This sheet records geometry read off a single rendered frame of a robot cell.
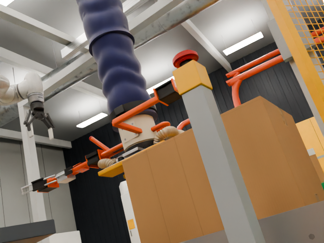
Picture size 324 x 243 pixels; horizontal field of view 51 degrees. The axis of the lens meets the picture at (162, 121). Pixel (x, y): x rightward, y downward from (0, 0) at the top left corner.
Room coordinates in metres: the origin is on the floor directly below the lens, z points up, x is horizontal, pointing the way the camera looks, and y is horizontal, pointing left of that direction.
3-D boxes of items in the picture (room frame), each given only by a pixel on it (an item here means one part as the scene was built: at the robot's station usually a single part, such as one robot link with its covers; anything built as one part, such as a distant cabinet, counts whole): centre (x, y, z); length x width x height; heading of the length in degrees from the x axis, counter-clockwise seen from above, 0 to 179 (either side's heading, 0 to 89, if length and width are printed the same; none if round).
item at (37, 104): (1.80, 0.68, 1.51); 0.08 x 0.07 x 0.09; 151
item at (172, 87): (1.13, -0.06, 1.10); 0.09 x 0.08 x 0.05; 157
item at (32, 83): (1.80, 0.70, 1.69); 0.13 x 0.11 x 0.16; 85
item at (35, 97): (1.80, 0.68, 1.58); 0.09 x 0.09 x 0.06
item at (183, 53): (0.81, -0.11, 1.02); 0.07 x 0.07 x 0.04
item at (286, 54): (1.95, -0.95, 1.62); 0.20 x 0.05 x 0.30; 61
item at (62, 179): (1.67, 0.54, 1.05); 0.07 x 0.07 x 0.04; 67
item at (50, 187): (1.73, 0.67, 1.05); 0.08 x 0.07 x 0.05; 67
